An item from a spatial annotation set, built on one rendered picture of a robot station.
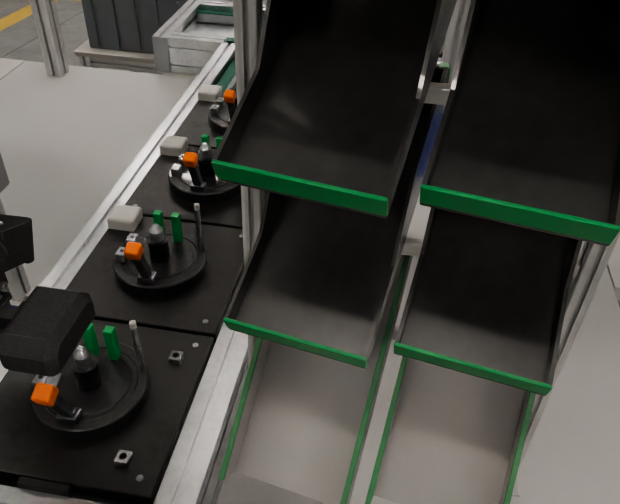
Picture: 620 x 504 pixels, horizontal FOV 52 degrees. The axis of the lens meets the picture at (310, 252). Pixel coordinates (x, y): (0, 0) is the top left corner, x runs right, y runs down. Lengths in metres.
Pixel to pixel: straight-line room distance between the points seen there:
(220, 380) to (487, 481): 0.35
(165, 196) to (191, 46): 0.77
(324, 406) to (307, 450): 0.05
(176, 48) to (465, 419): 1.42
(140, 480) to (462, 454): 0.35
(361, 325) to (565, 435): 0.49
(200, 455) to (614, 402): 0.61
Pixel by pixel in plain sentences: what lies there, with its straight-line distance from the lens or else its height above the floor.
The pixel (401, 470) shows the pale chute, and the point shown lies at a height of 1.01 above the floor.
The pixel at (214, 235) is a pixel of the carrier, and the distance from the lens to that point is 1.05.
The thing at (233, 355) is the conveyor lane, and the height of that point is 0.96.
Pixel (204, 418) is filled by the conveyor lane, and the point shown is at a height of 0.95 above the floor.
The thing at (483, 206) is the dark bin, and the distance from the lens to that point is 0.45.
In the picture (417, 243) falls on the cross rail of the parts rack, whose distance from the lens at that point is 0.62.
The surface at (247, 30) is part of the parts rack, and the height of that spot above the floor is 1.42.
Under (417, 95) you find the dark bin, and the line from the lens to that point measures 0.48.
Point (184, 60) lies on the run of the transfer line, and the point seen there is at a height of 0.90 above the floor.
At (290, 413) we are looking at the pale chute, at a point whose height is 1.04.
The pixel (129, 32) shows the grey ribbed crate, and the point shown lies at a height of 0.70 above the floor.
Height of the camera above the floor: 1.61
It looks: 39 degrees down
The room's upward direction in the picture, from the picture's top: 2 degrees clockwise
